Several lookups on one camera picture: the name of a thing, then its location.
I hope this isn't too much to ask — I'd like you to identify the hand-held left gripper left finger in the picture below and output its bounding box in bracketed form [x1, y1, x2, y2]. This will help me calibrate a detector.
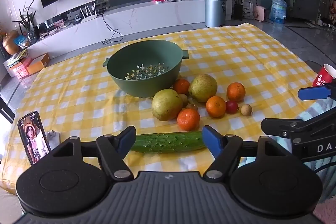
[51, 126, 137, 180]

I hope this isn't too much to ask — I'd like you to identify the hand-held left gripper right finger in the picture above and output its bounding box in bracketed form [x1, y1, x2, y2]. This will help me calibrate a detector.
[202, 125, 288, 180]

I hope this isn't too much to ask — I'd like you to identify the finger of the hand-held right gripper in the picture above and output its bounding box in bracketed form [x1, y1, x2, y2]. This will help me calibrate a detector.
[297, 83, 336, 102]
[261, 118, 311, 139]

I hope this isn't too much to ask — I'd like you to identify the orange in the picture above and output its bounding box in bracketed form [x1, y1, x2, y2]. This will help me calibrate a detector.
[177, 108, 200, 131]
[206, 96, 227, 118]
[173, 79, 190, 95]
[226, 82, 246, 102]

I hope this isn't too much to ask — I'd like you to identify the small red fruit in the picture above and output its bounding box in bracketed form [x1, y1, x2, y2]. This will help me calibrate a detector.
[226, 100, 239, 114]

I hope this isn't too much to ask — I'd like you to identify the green cucumber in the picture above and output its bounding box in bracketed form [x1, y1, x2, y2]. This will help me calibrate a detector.
[130, 132, 207, 153]

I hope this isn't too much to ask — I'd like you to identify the yellow-green pear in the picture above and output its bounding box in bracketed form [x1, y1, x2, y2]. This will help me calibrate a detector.
[151, 89, 183, 122]
[188, 74, 218, 103]

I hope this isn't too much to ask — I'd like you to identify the green colander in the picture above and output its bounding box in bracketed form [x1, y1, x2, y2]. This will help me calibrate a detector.
[103, 39, 189, 98]

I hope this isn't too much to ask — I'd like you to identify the red paper cup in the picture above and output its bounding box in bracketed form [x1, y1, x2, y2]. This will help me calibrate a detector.
[312, 64, 336, 87]

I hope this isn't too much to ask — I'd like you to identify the pink fluffy cloth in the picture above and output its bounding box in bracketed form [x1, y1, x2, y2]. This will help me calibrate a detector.
[312, 199, 336, 224]

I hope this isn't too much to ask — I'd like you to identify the white phone stand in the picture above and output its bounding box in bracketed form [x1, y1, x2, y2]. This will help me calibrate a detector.
[47, 130, 61, 150]

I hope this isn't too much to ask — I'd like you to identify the yellow checked tablecloth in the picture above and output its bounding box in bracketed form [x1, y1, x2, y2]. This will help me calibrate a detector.
[0, 22, 327, 189]

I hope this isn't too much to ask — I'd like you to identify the blue water jug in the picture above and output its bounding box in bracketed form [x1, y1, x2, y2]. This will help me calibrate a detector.
[270, 0, 287, 24]

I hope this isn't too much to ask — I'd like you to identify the smartphone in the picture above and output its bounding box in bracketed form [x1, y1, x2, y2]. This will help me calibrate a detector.
[17, 111, 51, 166]

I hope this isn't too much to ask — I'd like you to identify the orange cardboard box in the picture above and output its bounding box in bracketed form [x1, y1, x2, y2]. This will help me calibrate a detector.
[26, 53, 50, 75]

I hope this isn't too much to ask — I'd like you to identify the white marble television console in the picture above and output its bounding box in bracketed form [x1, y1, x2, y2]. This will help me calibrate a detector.
[25, 0, 233, 56]

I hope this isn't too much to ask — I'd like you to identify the white router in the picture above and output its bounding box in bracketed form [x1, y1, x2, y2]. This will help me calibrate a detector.
[79, 3, 98, 23]

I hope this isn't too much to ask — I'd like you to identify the grey pedal trash can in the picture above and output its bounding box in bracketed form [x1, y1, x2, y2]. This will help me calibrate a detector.
[204, 0, 227, 28]

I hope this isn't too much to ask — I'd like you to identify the stack of red boxes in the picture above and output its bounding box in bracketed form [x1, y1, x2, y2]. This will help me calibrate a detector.
[7, 56, 33, 79]

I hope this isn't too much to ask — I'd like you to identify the gold vase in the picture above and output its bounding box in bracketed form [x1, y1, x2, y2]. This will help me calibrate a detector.
[2, 30, 23, 55]

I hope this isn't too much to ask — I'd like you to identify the green plant in glass vase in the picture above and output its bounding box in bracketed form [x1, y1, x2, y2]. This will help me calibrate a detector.
[12, 0, 38, 41]

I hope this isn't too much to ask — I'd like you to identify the black cable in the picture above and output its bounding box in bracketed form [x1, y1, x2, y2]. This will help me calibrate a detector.
[101, 13, 124, 45]

